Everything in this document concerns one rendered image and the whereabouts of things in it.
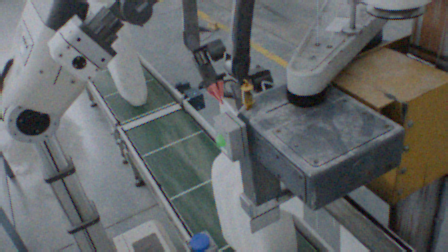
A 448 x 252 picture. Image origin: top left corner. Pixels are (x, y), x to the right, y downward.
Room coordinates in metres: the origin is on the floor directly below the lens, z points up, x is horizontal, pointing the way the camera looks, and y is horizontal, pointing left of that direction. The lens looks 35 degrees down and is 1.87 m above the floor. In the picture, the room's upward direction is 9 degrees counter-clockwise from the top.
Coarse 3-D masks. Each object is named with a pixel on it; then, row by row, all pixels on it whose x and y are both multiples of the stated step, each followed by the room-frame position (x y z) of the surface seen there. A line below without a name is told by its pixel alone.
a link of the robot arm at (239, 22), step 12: (240, 0) 1.15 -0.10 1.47; (252, 0) 1.16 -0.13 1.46; (240, 12) 1.14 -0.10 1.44; (252, 12) 1.15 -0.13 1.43; (240, 24) 1.13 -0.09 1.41; (240, 36) 1.12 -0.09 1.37; (228, 48) 1.14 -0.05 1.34; (240, 48) 1.11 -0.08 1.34; (228, 60) 1.13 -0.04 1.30; (240, 60) 1.10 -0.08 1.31; (228, 72) 1.13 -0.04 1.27
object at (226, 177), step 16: (224, 160) 1.24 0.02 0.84; (224, 176) 1.18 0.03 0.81; (240, 176) 1.13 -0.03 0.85; (224, 192) 1.16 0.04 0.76; (240, 192) 1.08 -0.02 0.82; (224, 208) 1.18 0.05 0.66; (240, 208) 1.06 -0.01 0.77; (288, 208) 0.92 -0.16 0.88; (224, 224) 1.21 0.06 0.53; (240, 224) 1.06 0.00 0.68; (272, 224) 0.97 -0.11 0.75; (288, 224) 0.99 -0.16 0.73; (240, 240) 1.09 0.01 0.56; (256, 240) 0.99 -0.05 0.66; (272, 240) 0.97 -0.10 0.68; (288, 240) 0.98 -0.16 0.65
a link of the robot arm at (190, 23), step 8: (184, 0) 1.51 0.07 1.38; (192, 0) 1.51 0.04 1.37; (184, 8) 1.49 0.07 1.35; (192, 8) 1.49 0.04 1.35; (184, 16) 1.48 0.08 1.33; (192, 16) 1.47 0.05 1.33; (184, 24) 1.46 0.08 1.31; (192, 24) 1.45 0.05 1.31; (184, 32) 1.44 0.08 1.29; (192, 32) 1.44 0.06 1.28; (184, 40) 1.42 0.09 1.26
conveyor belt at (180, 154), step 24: (168, 120) 2.28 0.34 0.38; (192, 120) 2.24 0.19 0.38; (144, 144) 2.07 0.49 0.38; (168, 144) 2.03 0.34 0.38; (192, 144) 1.99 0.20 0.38; (168, 168) 1.81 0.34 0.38; (192, 168) 1.77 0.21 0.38; (168, 192) 1.62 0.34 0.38; (192, 192) 1.59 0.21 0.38; (192, 216) 1.43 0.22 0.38; (216, 216) 1.40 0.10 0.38; (216, 240) 1.26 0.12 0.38
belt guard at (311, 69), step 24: (336, 0) 1.16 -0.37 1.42; (312, 24) 1.03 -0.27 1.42; (360, 24) 0.98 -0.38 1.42; (384, 24) 1.06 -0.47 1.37; (312, 48) 0.89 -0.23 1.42; (336, 48) 0.88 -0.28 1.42; (360, 48) 0.94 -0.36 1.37; (288, 72) 0.81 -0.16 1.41; (312, 72) 0.78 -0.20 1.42; (336, 72) 0.84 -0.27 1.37
